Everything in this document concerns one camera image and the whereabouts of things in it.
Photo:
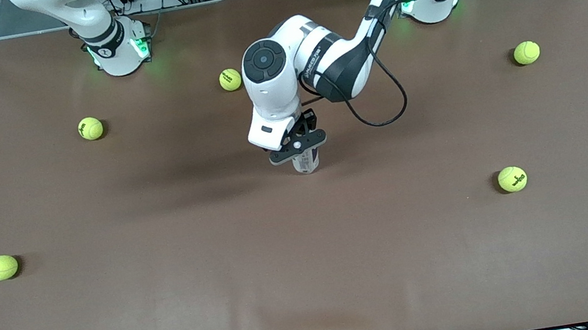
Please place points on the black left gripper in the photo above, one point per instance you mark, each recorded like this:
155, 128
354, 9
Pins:
309, 120

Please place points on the white blue tennis ball can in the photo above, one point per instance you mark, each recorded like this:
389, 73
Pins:
307, 164

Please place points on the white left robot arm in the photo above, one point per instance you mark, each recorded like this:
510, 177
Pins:
270, 92

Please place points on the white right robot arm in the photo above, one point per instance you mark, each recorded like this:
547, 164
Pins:
117, 57

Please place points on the yellow tennis ball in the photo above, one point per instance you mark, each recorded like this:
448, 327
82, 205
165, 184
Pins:
2, 267
90, 128
512, 179
526, 52
229, 79

